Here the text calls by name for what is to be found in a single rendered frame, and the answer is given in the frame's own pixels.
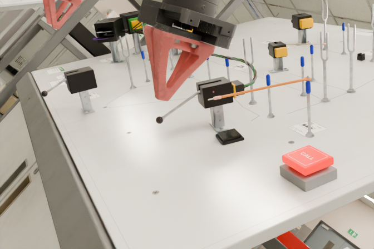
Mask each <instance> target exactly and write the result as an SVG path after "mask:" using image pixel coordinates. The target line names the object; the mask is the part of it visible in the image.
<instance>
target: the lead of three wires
mask: <svg viewBox="0 0 374 249"><path fill-rule="evenodd" d="M247 64H248V66H249V67H250V68H251V69H252V71H253V74H254V78H253V79H252V81H251V82H249V83H247V84H245V85H244V87H245V88H246V87H249V86H250V85H253V84H254V83H255V80H256V79H257V71H256V70H255V68H254V66H253V65H252V64H250V63H249V62H248V61H247Z"/></svg>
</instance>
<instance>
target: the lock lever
mask: <svg viewBox="0 0 374 249"><path fill-rule="evenodd" d="M199 93H200V91H197V92H195V93H194V94H193V95H192V96H190V97H189V98H188V99H186V100H185V101H184V102H182V103H181V104H179V105H178V106H176V107H175V108H173V109H172V110H171V111H169V112H168V113H167V114H165V115H162V118H163V120H164V119H165V117H167V116H168V115H170V114H171V113H173V112H174V111H176V110H177V109H178V108H180V107H181V106H182V105H184V104H185V103H187V102H188V101H189V100H191V99H192V98H193V97H195V96H196V95H197V94H199Z"/></svg>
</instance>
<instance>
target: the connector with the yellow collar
mask: <svg viewBox="0 0 374 249"><path fill-rule="evenodd" d="M231 82H232V83H233V84H235V90H236V93H237V92H242V91H244V89H245V87H244V84H243V83H242V82H240V81H239V80H235V81H231Z"/></svg>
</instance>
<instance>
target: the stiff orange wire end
mask: <svg viewBox="0 0 374 249"><path fill-rule="evenodd" d="M310 80H311V78H310V77H309V78H308V79H307V77H304V78H303V79H298V80H295V81H290V82H284V83H280V84H274V85H271V86H266V87H261V88H255V89H250V90H247V91H242V92H237V93H231V94H226V95H223V96H216V97H213V98H210V99H208V100H212V99H213V100H217V99H221V98H225V97H230V96H235V95H239V94H244V93H249V92H254V91H259V90H263V89H268V88H273V87H278V86H283V85H287V84H292V83H297V82H302V81H310Z"/></svg>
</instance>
